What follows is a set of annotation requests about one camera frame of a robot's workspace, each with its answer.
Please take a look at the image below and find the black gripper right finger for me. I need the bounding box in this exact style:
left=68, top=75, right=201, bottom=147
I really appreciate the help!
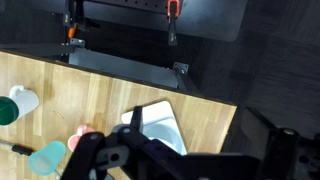
left=240, top=107, right=278, bottom=158

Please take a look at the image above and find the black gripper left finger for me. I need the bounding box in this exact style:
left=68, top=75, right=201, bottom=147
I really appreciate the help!
left=129, top=105, right=145, bottom=134

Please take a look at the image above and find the white cup with green rim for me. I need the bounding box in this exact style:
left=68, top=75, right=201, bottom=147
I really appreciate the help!
left=0, top=84, right=40, bottom=127

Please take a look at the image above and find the teal translucent cup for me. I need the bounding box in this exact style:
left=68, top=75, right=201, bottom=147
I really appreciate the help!
left=28, top=140, right=67, bottom=177

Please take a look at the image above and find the white kitchen scale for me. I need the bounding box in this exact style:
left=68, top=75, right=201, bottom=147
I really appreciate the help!
left=120, top=99, right=188, bottom=157

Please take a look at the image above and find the white bowl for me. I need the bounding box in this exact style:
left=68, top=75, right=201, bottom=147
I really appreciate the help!
left=111, top=121, right=184, bottom=156

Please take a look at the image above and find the pink mug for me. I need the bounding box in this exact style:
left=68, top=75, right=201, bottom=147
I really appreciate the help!
left=67, top=124, right=96, bottom=153

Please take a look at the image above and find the black clamp with orange trigger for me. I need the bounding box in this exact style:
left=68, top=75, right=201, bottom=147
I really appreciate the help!
left=165, top=0, right=183, bottom=47
left=63, top=0, right=101, bottom=29

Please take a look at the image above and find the grey metal table frame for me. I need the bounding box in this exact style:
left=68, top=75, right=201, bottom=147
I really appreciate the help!
left=0, top=38, right=201, bottom=94

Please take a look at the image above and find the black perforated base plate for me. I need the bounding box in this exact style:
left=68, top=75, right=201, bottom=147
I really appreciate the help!
left=82, top=0, right=249, bottom=43

